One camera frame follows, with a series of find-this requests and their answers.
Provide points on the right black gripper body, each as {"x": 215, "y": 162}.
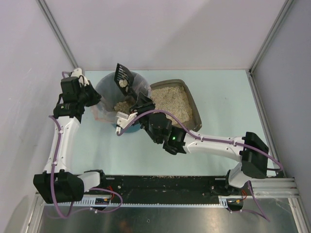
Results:
{"x": 142, "y": 105}

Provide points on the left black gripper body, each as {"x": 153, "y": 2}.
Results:
{"x": 93, "y": 95}

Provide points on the brown litter box tray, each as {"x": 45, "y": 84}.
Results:
{"x": 195, "y": 124}

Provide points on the clear plastic bin liner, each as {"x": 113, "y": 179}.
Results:
{"x": 111, "y": 95}

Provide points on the small pale litter clump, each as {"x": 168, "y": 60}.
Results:
{"x": 123, "y": 83}

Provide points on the black litter scoop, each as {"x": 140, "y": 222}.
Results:
{"x": 123, "y": 72}

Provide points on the teal trash bin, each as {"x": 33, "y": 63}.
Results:
{"x": 132, "y": 129}

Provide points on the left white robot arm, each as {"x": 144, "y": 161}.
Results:
{"x": 57, "y": 184}

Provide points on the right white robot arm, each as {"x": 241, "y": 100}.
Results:
{"x": 249, "y": 151}

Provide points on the cat litter pellets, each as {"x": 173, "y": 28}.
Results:
{"x": 173, "y": 100}

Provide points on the dumped litter clumps pile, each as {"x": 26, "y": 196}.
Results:
{"x": 123, "y": 107}

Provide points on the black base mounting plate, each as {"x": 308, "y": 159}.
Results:
{"x": 154, "y": 190}

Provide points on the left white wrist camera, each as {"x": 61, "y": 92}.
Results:
{"x": 78, "y": 73}

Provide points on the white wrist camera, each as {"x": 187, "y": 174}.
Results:
{"x": 124, "y": 120}
{"x": 78, "y": 73}

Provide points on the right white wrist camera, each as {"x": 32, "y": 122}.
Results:
{"x": 124, "y": 120}

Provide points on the aluminium frame rail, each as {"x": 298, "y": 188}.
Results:
{"x": 275, "y": 188}

